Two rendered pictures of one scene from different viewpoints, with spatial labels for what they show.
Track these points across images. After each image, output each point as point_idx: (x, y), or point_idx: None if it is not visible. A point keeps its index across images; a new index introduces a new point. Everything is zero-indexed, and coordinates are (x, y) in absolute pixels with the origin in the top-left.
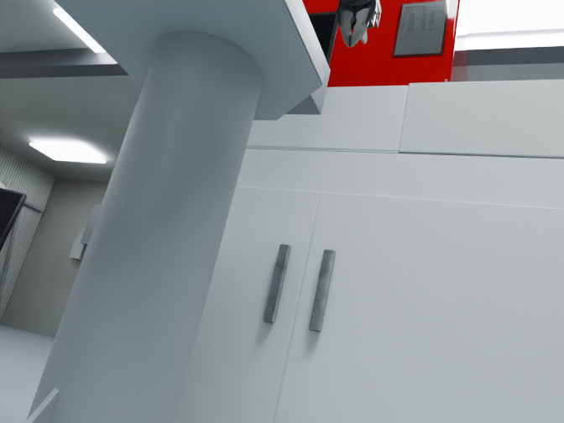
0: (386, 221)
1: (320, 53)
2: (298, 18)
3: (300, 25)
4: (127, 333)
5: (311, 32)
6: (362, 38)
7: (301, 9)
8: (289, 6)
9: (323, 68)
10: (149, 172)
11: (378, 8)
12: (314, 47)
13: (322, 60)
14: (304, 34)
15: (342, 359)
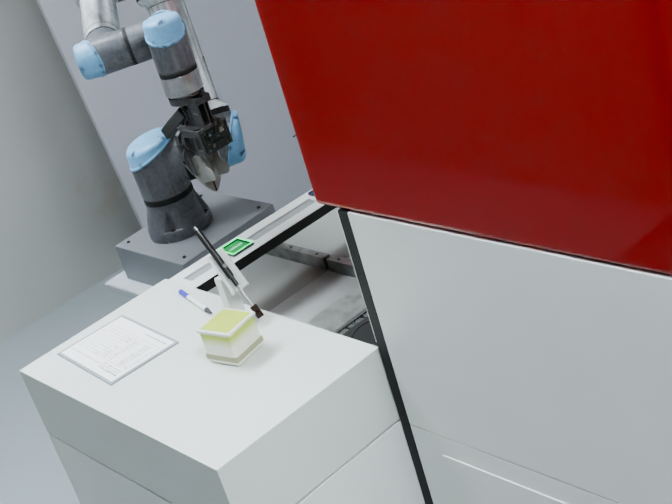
0: None
1: (168, 264)
2: (124, 291)
3: (127, 293)
4: None
5: (155, 260)
6: (208, 180)
7: (143, 257)
8: (118, 292)
9: (176, 270)
10: None
11: (193, 138)
12: (162, 266)
13: (172, 266)
14: (131, 295)
15: None
